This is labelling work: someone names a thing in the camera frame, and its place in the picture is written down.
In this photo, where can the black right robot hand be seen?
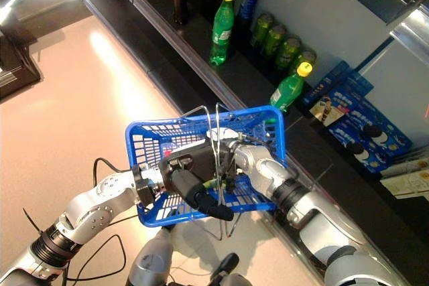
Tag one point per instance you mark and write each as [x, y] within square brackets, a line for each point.
[221, 137]

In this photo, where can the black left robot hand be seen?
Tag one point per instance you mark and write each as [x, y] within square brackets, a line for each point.
[187, 172]

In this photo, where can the blue plastic shopping basket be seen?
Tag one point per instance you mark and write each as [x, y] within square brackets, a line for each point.
[151, 138]

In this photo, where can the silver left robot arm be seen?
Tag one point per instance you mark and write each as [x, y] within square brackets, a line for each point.
[100, 199]

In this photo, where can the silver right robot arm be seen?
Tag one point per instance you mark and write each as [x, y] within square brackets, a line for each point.
[318, 219]

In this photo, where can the green drink can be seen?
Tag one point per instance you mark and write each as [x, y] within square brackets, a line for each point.
[275, 39]
[261, 29]
[303, 58]
[288, 53]

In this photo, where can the green soda bottle yellow cap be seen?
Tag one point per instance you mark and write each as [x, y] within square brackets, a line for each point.
[223, 31]
[288, 93]

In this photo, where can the silver left robot leg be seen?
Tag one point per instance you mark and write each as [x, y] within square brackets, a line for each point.
[154, 259]

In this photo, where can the silver robot leg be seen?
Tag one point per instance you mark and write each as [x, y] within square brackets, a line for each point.
[154, 259]
[228, 272]

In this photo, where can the silver right robot leg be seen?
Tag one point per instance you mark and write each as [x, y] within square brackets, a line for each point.
[228, 272]

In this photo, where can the blue box cookie roll picture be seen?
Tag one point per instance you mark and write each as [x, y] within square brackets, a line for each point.
[330, 110]

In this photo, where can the blue upright cookie box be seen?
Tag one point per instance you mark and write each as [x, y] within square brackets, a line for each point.
[326, 81]
[360, 85]

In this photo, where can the blue sandwich cookie box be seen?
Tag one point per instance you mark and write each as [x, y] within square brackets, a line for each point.
[355, 148]
[382, 128]

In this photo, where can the pale grey flat box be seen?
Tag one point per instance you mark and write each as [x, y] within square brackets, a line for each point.
[405, 162]

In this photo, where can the white box gold seal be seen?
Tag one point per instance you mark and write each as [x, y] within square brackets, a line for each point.
[409, 182]

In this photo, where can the black side shelf unit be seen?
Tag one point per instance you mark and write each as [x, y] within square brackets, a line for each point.
[16, 58]

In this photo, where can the black shelf board clear rail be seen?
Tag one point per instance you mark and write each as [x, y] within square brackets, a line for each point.
[201, 48]

